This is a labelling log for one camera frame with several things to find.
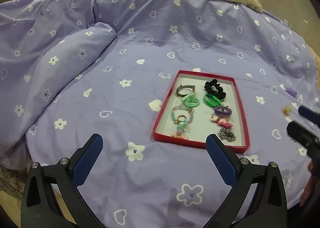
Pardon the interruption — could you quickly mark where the pink cartoon hair clip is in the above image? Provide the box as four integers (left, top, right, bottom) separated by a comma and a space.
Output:
210, 115, 233, 129

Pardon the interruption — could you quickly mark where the purple hair tie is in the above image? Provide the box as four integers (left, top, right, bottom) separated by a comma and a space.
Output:
213, 105, 233, 116

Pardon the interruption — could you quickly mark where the green braided strap with dog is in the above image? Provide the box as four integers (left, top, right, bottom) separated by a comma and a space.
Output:
203, 93, 221, 108

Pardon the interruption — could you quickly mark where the black velvet scrunchie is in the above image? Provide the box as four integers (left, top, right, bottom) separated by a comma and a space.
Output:
204, 79, 226, 100

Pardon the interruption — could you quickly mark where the pastel bead bracelet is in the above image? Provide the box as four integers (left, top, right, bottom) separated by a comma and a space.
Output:
170, 106, 195, 125

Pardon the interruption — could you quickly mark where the light green hair tie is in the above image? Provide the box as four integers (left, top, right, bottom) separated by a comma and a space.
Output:
181, 94, 201, 109

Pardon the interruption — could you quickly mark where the colourful charm hair clip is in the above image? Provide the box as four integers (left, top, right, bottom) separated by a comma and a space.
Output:
171, 124, 186, 139

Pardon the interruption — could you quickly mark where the person's right hand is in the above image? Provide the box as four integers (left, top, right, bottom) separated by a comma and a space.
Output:
299, 174, 319, 206

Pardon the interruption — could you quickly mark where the small beige charm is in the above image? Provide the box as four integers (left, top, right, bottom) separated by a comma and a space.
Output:
282, 105, 292, 117

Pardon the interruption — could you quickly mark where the red shallow tray box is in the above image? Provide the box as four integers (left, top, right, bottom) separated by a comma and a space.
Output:
152, 70, 250, 153

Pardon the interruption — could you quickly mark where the purple floral bed duvet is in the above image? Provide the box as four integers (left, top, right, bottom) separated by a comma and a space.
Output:
1, 0, 319, 227

